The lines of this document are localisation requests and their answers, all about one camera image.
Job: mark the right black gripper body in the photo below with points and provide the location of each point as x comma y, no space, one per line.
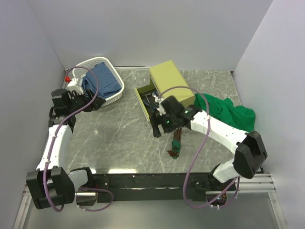
167,121

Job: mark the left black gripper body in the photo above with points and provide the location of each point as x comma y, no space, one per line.
80,100

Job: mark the hex key set green holder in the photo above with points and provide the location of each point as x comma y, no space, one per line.
176,144

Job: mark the blue handled pliers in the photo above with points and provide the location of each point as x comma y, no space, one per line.
150,105

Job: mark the olive green tool chest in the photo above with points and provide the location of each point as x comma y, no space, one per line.
164,76

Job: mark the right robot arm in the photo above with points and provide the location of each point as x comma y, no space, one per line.
247,147

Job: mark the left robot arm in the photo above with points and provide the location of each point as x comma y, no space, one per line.
50,185

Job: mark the white plastic basket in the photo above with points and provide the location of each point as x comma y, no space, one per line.
86,66

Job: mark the blue cloth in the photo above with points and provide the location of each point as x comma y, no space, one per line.
108,85

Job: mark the green cloth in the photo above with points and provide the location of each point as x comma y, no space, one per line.
239,117

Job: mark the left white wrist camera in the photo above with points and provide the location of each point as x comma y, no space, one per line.
74,84

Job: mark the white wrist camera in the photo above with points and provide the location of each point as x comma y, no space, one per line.
160,108
74,84

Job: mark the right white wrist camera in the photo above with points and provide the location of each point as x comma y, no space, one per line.
160,108

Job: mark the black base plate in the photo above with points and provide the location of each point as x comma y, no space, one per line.
161,186

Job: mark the aluminium frame rail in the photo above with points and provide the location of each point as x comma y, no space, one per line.
261,182

